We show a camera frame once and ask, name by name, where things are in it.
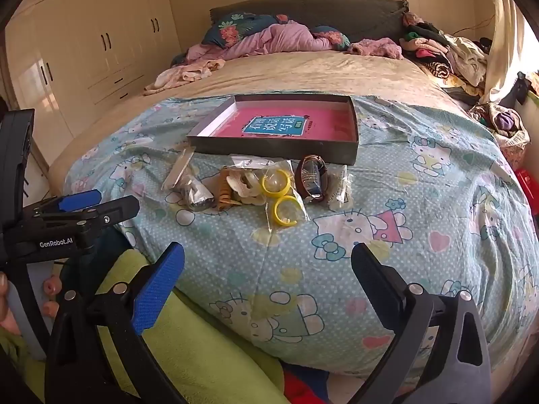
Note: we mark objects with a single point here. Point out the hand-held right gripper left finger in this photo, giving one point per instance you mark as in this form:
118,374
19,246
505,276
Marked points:
158,290

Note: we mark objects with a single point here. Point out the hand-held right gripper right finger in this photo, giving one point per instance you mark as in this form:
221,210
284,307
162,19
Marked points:
379,277

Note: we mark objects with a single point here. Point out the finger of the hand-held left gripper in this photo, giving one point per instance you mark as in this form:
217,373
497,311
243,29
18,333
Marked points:
118,209
80,200

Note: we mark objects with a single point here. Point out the clear bag with silver jewelry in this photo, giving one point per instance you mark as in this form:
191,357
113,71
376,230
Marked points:
196,195

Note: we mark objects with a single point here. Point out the clear bag of yellow rings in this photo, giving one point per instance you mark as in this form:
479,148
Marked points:
301,214

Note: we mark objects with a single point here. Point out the brown leather wristwatch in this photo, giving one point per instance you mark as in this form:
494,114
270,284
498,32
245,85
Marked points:
313,179

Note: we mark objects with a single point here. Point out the clear bag with white card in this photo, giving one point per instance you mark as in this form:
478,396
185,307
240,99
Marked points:
252,162

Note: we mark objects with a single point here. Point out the dark shallow cardboard box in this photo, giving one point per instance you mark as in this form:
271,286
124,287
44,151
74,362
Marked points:
273,150

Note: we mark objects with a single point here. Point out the small clear jewelry bag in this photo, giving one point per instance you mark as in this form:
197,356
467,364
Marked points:
339,189

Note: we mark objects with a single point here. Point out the person's left hand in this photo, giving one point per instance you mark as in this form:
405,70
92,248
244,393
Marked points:
8,320

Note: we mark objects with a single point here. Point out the long narrow clear sleeve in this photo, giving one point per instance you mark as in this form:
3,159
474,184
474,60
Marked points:
179,168

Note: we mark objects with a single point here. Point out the light blue cartoon-print blanket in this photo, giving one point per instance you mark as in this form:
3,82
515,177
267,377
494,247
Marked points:
421,202

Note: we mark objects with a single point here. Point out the orange-brown hair claw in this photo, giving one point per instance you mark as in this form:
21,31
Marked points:
222,195

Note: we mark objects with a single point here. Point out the cream scalloped hair clip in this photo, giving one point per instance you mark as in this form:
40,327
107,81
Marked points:
246,189

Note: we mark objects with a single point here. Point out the red cloth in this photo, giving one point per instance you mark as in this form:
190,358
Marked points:
307,391

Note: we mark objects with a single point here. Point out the cream and pink garment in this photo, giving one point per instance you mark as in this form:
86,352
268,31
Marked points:
185,73

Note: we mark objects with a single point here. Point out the pink book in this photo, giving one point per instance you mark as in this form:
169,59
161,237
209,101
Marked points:
328,122

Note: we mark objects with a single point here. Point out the cream wardrobe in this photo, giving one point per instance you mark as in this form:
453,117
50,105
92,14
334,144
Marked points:
84,29

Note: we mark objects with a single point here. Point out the red plastic object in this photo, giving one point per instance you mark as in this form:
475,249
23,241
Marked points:
526,185

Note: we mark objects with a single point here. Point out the woven basket with clothes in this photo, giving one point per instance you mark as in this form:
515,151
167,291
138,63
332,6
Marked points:
507,122

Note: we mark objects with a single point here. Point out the large dark floral pillow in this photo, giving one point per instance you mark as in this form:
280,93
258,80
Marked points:
229,29

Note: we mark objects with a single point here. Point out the beige bed cover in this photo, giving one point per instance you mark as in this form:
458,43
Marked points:
294,71

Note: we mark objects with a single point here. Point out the pink fluffy garment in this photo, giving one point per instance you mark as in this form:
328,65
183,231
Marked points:
374,47

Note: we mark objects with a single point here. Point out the pink quilt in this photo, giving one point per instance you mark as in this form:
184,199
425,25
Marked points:
273,38

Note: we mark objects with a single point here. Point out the pile of mixed clothes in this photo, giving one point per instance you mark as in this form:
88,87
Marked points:
446,54

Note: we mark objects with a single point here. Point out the black gadget on stand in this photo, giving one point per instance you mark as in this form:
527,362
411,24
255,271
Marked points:
522,88

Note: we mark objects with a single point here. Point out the small dark floral pillow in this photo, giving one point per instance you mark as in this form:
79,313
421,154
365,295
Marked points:
337,38

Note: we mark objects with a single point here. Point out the cream curtain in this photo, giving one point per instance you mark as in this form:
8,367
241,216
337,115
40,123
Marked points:
503,42

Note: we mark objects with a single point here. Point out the window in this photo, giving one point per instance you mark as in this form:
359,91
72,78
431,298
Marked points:
532,59

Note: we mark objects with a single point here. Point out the dark grey quilted headboard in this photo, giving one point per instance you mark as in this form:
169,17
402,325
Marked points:
337,12

